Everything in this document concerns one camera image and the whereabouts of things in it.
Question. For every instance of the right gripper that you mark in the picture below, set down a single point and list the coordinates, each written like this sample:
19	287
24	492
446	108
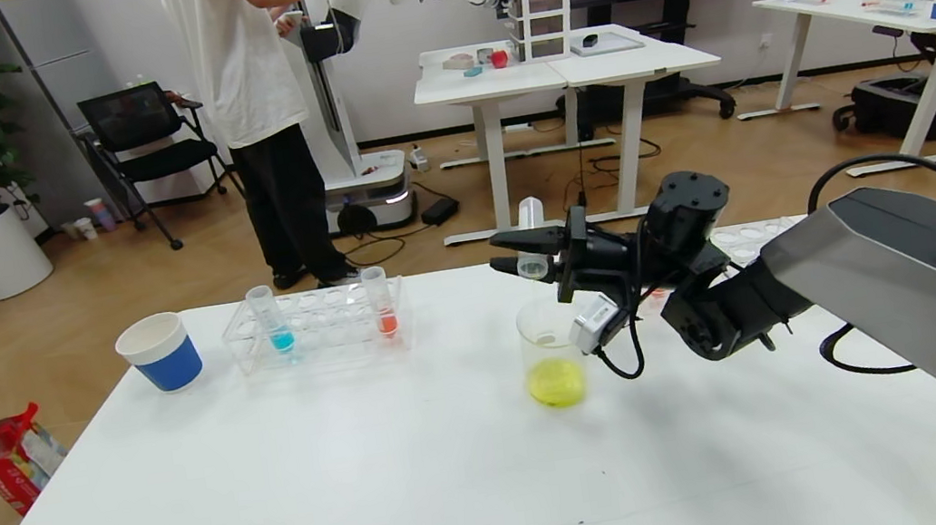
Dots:
578	253

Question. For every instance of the yellow pigment test tube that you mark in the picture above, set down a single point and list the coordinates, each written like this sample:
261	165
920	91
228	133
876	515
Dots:
531	215

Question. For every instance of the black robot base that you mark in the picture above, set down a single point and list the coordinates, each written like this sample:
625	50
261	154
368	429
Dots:
895	108

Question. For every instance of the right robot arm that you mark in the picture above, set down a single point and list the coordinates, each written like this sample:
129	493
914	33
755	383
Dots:
891	276

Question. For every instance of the clear glass beaker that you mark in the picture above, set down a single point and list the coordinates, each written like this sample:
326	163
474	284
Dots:
554	383

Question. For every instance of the clear plastic test tube rack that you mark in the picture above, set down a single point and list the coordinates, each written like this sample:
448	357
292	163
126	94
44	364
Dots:
748	237
319	323

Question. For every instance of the blue pigment test tube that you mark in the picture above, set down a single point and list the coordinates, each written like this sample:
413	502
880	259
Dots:
281	338

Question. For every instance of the black power adapter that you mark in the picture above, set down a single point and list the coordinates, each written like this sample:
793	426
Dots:
440	211

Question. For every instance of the white power strip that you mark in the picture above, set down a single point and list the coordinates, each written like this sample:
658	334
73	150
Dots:
418	158

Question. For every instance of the white humanoid robot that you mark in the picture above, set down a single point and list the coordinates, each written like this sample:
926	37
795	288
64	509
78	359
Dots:
373	175

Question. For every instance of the small teal object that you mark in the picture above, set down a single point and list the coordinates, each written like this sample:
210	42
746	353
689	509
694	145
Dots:
473	71

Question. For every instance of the small metal can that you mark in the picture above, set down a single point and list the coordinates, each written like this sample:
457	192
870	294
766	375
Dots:
485	56

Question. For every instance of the black screen stand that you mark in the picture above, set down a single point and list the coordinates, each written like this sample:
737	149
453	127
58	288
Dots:
682	91

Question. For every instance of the grey flat tray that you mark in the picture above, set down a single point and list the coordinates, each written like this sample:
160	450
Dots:
610	45

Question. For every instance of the black computer mouse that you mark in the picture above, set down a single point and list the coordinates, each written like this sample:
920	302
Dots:
589	39

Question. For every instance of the clear drawer organizer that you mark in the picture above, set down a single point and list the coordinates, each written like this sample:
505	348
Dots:
542	23

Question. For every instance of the person in white shirt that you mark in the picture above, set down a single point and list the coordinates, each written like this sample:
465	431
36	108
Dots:
248	64

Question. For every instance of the blue white paper cup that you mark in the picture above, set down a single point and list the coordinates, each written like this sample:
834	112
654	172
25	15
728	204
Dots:
168	364

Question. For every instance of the long white standing desk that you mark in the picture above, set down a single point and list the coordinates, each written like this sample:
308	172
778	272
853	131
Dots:
872	10

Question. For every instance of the black folding chair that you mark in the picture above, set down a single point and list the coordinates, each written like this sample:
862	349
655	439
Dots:
137	121

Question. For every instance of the small white cup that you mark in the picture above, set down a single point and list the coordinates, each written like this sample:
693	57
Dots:
86	229

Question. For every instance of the red gift bag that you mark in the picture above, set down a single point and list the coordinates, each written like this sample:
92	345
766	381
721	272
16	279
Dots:
9	466

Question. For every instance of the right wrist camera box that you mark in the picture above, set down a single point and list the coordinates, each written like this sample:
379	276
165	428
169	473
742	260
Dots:
594	325

